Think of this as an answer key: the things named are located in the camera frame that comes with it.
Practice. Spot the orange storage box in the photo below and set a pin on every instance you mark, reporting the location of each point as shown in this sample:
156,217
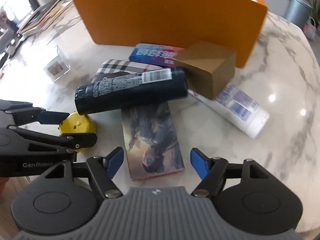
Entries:
234,24

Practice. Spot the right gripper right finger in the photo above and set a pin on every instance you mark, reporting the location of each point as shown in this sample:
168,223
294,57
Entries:
211,171

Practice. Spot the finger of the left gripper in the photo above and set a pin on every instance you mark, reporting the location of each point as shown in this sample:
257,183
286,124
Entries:
36,137
23,116

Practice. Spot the blue red card box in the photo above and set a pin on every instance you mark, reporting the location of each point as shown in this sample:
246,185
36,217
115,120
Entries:
155,54

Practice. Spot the plaid wallet box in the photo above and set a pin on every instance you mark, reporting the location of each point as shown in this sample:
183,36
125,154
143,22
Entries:
114,68

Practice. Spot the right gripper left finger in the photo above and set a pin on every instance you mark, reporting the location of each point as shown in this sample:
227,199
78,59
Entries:
101,172

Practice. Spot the stack of magazines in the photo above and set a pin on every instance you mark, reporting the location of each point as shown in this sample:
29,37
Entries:
43,17

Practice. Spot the white lotion tube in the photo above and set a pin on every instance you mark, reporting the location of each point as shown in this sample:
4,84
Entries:
238,108

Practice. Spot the yellow tape measure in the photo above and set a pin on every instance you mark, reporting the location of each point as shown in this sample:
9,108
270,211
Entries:
79,128

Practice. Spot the brown cardboard box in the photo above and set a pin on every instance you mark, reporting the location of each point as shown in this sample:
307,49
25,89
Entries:
208,67

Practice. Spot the grey metal trash bin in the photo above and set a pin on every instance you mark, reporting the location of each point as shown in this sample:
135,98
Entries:
298,12

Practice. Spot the striped woven basket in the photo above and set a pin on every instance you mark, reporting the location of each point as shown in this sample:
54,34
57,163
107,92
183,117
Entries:
310,29

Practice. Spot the illustrated book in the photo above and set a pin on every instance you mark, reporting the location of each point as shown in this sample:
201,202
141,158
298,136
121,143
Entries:
151,144

